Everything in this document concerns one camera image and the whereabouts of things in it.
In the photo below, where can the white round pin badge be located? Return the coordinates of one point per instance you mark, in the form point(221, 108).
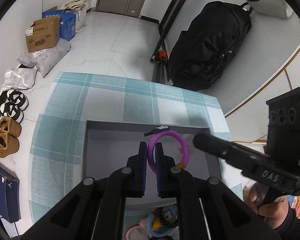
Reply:
point(137, 233)

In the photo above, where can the black backpack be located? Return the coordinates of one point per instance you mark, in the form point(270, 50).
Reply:
point(202, 52)

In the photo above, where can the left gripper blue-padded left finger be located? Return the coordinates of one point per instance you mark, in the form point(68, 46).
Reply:
point(95, 209)

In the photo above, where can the grey open gift box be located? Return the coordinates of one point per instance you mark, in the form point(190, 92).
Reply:
point(108, 145)

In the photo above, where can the grey plastic parcel bag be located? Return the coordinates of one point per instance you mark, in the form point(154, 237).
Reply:
point(44, 60)

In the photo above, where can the silver plastic parcel bag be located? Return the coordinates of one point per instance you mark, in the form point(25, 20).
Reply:
point(19, 79)

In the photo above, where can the teal plaid tablecloth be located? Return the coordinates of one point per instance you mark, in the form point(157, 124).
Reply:
point(56, 155)

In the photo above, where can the blue Jordan shoe box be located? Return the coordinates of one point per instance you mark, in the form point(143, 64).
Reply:
point(9, 197)

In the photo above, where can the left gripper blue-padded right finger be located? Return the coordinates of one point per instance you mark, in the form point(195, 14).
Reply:
point(207, 209)

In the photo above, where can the orange small object on floor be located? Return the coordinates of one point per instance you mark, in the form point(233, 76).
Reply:
point(161, 57)

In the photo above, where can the brown cardboard box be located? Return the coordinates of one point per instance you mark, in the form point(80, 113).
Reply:
point(42, 34)

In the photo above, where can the blue cardboard box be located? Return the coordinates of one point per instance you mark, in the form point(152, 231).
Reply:
point(67, 23)

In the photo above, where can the beige tote bag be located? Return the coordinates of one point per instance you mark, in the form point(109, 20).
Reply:
point(79, 8)

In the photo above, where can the tan suede boot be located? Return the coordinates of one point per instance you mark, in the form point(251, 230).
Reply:
point(8, 145)
point(10, 126)

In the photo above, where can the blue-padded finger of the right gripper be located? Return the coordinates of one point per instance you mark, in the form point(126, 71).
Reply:
point(233, 153)

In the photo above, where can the person's right hand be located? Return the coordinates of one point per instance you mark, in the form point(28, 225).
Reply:
point(275, 213)

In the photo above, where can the black folded metal frame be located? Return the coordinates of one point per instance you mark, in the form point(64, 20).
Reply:
point(166, 23)

